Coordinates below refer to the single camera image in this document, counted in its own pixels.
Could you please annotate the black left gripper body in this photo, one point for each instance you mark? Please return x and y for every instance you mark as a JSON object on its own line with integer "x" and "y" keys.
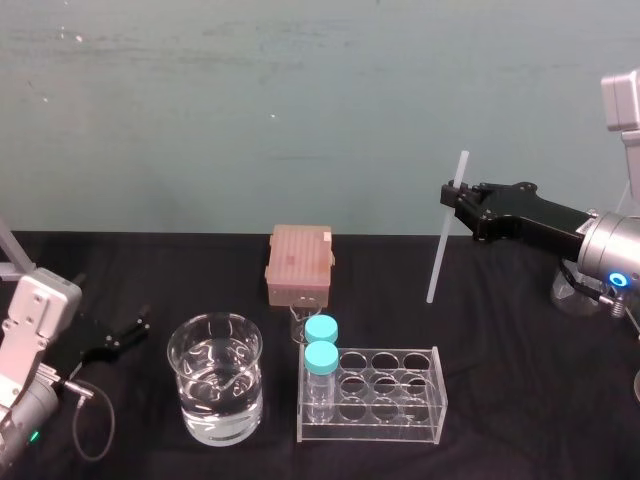
{"x": 85, "y": 340}

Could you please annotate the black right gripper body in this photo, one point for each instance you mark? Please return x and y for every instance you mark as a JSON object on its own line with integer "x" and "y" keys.
{"x": 520, "y": 212}

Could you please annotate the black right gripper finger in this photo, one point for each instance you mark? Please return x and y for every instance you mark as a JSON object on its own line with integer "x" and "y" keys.
{"x": 462, "y": 217}
{"x": 467, "y": 192}

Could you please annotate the white stirring rod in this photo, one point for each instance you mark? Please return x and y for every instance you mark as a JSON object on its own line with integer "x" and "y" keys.
{"x": 440, "y": 255}

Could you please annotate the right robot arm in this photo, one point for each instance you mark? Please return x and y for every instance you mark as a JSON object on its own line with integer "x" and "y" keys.
{"x": 610, "y": 250}

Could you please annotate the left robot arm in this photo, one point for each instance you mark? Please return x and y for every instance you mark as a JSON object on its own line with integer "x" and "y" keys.
{"x": 30, "y": 340}

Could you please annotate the grey metal stand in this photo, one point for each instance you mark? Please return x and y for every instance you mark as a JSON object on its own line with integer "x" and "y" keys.
{"x": 15, "y": 255}

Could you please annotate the clear glass conical flask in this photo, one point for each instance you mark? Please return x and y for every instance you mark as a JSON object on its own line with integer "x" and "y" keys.
{"x": 570, "y": 295}

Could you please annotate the large glass beaker with water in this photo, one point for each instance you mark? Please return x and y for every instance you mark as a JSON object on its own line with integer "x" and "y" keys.
{"x": 215, "y": 400}

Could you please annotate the small empty glass beaker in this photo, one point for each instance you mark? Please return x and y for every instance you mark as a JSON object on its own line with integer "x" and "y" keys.
{"x": 298, "y": 320}

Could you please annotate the black table cloth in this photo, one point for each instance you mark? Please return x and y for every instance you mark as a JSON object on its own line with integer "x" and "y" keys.
{"x": 500, "y": 380}

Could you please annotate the pinkish pipette tip box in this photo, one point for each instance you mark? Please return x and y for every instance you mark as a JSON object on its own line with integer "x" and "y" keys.
{"x": 299, "y": 260}

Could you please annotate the clear tube with teal cap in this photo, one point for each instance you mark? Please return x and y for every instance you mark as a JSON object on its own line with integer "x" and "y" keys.
{"x": 321, "y": 328}
{"x": 321, "y": 357}

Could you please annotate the clear glass vessel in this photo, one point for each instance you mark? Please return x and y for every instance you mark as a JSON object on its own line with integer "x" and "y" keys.
{"x": 637, "y": 387}

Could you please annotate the clear acrylic tube rack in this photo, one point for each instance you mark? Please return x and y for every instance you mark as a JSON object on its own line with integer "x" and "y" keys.
{"x": 380, "y": 425}

